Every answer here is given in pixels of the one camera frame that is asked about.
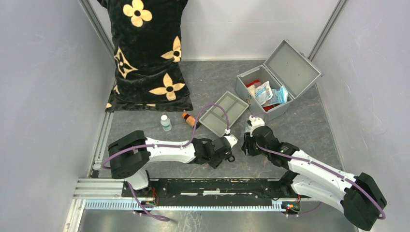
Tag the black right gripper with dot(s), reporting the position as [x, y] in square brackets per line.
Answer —
[246, 146]

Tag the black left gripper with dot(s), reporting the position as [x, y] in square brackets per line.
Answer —
[215, 164]

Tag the grey plastic divider tray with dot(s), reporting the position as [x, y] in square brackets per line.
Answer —
[214, 118]

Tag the amber pill bottle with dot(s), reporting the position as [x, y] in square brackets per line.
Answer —
[190, 120]

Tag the white wipes packet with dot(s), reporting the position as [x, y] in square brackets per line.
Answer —
[263, 93]

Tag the red first aid pouch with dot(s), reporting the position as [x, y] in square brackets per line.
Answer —
[266, 107]

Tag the white plastic bottle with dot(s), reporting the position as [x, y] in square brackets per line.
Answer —
[166, 123]

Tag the silver metal case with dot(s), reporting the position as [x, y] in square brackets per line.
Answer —
[286, 67]

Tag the black handled scissors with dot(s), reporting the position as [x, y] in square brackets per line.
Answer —
[230, 159]

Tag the blue gauze packet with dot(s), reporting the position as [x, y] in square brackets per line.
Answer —
[280, 96]

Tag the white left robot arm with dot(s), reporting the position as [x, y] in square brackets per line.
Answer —
[129, 154]

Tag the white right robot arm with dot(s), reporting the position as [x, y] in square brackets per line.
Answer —
[357, 197]

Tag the black floral velvet cloth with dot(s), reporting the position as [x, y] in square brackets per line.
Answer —
[146, 35]

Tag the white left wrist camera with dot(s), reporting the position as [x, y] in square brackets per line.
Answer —
[232, 140]

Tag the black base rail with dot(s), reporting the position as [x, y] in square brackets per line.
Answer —
[217, 192]

